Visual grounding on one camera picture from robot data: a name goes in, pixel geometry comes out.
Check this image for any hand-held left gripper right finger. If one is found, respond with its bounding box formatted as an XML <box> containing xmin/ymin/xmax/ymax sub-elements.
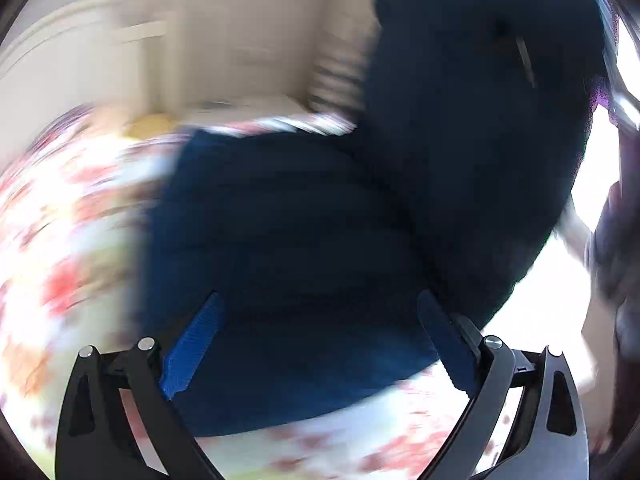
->
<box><xmin>416</xmin><ymin>290</ymin><xmax>590</xmax><ymax>480</ymax></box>

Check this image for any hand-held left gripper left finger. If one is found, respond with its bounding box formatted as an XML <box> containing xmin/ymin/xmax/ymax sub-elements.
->
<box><xmin>55</xmin><ymin>290</ymin><xmax>226</xmax><ymax>480</ymax></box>

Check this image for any blue padded jacket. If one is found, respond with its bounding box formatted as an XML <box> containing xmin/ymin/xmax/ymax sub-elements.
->
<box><xmin>137</xmin><ymin>0</ymin><xmax>618</xmax><ymax>438</ymax></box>

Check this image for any person's right forearm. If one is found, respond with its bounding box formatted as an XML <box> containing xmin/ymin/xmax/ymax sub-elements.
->
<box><xmin>582</xmin><ymin>180</ymin><xmax>640</xmax><ymax>480</ymax></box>

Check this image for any floral bed sheet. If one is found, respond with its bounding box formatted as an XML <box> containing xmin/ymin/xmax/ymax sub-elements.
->
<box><xmin>0</xmin><ymin>105</ymin><xmax>601</xmax><ymax>480</ymax></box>

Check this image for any yellow cloth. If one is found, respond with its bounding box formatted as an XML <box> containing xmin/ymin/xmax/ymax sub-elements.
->
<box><xmin>122</xmin><ymin>112</ymin><xmax>181</xmax><ymax>138</ymax></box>

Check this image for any striped beige curtain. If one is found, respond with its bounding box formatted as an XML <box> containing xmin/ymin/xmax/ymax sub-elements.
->
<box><xmin>305</xmin><ymin>45</ymin><xmax>371</xmax><ymax>116</ymax></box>

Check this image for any white wardrobe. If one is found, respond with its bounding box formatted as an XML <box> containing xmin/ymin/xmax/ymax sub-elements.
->
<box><xmin>0</xmin><ymin>0</ymin><xmax>171</xmax><ymax>121</ymax></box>

